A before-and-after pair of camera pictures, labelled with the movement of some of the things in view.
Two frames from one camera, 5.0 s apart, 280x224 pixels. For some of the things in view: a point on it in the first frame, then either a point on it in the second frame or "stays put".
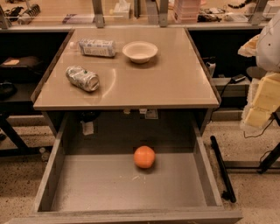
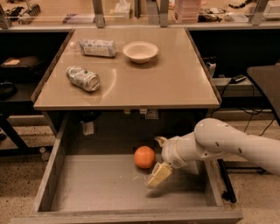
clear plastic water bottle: x=95 y=47 stays put
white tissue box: x=122 y=10 stays put
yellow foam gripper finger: x=249 y=48 → x=162 y=140
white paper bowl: x=140 y=52 stays put
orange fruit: x=144 y=157 stays put
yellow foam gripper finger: x=266 y=102 → x=161 y=171
